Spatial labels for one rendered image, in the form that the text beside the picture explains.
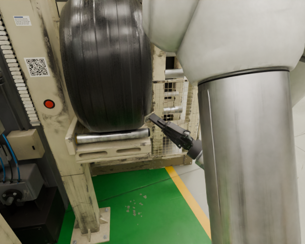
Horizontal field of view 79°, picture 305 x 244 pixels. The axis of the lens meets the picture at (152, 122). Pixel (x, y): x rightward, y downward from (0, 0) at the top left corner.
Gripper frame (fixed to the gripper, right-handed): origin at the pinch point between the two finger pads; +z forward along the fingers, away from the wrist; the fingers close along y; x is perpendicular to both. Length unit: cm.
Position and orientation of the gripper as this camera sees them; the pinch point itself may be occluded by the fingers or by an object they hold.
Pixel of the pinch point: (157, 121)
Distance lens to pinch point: 73.6
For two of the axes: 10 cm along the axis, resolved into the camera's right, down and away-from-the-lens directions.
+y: -0.9, 4.8, 8.7
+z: -7.8, -5.8, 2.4
